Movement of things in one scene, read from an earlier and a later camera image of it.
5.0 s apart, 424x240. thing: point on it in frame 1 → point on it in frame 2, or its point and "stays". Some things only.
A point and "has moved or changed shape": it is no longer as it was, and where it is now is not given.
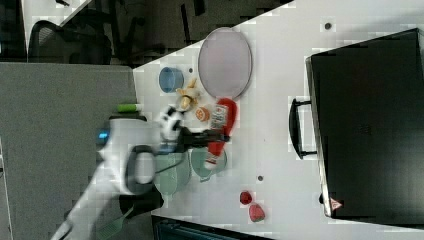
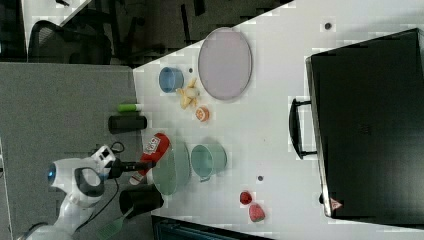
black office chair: [50, 43] stays
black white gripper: [171, 132] → [114, 167]
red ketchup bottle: [224, 118] has moved or changed shape
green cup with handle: [204, 163] stays
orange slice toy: [202, 113] stays
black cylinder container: [143, 203] stays
